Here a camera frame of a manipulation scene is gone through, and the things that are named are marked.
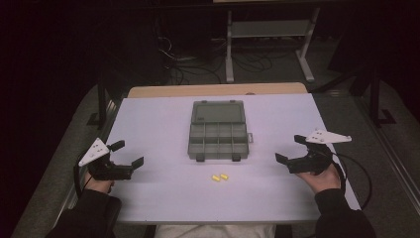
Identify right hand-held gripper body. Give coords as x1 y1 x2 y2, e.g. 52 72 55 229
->
286 129 353 177

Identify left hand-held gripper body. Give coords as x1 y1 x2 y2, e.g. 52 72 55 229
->
77 137 135 181

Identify person's left hand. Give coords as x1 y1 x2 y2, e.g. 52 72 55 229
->
83 171 115 194

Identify person's right hand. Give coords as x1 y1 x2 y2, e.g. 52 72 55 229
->
295 163 343 195

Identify black metal stand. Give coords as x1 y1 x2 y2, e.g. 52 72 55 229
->
86 82 111 130
349 65 397 129

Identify grey plastic organizer box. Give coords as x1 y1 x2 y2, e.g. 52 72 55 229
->
187 99 255 163

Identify light wooden table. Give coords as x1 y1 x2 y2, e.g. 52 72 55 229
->
127 81 309 99

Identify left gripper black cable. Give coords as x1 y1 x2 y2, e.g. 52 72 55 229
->
72 158 94 199

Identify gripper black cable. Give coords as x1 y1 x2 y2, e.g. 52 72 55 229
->
330 153 373 211
72 158 94 199

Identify grey metal rail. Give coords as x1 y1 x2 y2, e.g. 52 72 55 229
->
355 97 420 216
53 98 121 229

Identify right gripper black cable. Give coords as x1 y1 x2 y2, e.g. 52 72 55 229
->
330 153 373 211

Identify white metal desk frame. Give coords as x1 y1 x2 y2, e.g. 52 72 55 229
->
225 7 322 84

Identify black cables on floor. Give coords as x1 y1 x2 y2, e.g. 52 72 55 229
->
154 16 281 85

